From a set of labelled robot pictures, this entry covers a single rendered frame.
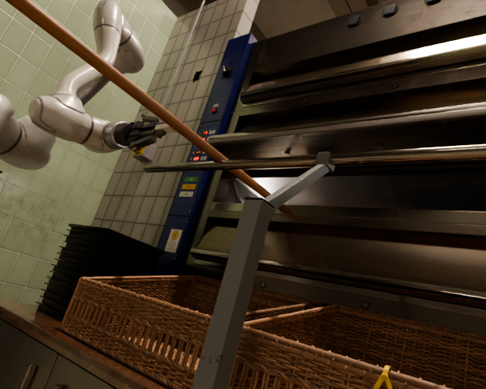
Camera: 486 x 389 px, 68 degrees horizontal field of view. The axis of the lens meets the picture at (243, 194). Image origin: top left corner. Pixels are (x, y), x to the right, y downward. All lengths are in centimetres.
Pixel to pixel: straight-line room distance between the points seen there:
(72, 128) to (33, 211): 97
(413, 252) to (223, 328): 70
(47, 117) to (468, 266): 124
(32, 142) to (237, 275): 123
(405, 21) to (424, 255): 93
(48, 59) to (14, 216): 84
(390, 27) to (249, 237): 123
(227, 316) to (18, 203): 164
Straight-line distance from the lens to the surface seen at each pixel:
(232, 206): 151
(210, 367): 63
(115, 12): 167
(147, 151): 206
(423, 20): 164
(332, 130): 124
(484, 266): 113
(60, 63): 230
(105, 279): 123
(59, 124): 123
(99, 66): 91
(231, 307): 61
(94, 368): 93
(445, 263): 114
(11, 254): 213
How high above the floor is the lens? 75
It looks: 18 degrees up
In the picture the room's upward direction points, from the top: 16 degrees clockwise
